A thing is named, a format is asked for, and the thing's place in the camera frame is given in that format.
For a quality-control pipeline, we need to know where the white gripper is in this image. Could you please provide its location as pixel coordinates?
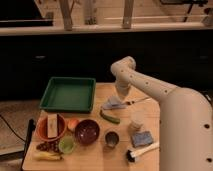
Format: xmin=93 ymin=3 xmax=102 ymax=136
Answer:
xmin=115 ymin=80 xmax=131 ymax=105

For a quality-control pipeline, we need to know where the light blue towel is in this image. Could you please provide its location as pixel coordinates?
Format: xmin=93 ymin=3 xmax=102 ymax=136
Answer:
xmin=102 ymin=96 xmax=126 ymax=110

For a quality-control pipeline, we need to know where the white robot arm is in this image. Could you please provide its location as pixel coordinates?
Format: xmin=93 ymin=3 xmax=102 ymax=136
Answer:
xmin=111 ymin=56 xmax=213 ymax=171

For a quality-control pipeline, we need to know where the small metal cup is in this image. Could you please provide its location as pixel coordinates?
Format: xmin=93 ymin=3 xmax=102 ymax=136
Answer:
xmin=105 ymin=131 xmax=119 ymax=148

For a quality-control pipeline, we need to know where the light green small cup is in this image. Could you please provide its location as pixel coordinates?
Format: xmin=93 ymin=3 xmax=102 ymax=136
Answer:
xmin=58 ymin=136 xmax=75 ymax=154

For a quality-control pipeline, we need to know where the green cucumber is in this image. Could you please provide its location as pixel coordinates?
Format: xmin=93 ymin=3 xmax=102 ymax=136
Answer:
xmin=100 ymin=110 xmax=120 ymax=124

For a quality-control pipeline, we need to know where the clear plastic jar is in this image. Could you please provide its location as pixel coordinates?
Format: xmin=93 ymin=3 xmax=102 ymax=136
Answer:
xmin=130 ymin=111 xmax=144 ymax=131

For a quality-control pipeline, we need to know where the metal fork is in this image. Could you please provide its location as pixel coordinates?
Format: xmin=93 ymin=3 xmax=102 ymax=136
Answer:
xmin=124 ymin=97 xmax=150 ymax=105

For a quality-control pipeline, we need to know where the blue sponge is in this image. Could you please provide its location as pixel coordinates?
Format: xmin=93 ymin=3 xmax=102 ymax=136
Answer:
xmin=131 ymin=131 xmax=153 ymax=148

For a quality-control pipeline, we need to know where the dark purple bowl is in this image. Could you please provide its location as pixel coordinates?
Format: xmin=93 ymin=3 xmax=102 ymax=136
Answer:
xmin=75 ymin=119 xmax=100 ymax=146

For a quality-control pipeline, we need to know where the orange fruit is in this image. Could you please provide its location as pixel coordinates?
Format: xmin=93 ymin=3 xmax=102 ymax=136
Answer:
xmin=67 ymin=118 xmax=79 ymax=132

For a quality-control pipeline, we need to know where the green plastic tray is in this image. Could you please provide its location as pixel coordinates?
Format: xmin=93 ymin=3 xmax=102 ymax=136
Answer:
xmin=40 ymin=77 xmax=96 ymax=113

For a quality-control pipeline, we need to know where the wooden block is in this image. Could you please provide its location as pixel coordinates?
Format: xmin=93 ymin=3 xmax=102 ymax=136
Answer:
xmin=47 ymin=114 xmax=58 ymax=138

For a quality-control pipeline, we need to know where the orange bowl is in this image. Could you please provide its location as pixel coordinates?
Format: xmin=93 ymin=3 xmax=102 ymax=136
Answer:
xmin=36 ymin=114 xmax=67 ymax=142

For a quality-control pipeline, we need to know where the bunch of dark grapes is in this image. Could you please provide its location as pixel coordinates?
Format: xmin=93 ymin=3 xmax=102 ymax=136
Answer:
xmin=36 ymin=141 xmax=59 ymax=153

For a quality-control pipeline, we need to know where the black clamp stand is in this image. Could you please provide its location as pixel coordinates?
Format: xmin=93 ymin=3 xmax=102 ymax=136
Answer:
xmin=0 ymin=119 xmax=35 ymax=162

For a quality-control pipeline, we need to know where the yellow banana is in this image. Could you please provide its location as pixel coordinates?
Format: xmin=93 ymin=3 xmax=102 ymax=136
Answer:
xmin=34 ymin=152 xmax=62 ymax=161

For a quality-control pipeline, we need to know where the white handled black brush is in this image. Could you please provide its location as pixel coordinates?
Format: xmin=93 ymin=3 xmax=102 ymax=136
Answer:
xmin=126 ymin=142 xmax=159 ymax=162

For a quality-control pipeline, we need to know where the black cable left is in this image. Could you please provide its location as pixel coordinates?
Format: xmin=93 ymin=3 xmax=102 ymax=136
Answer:
xmin=0 ymin=113 xmax=27 ymax=144

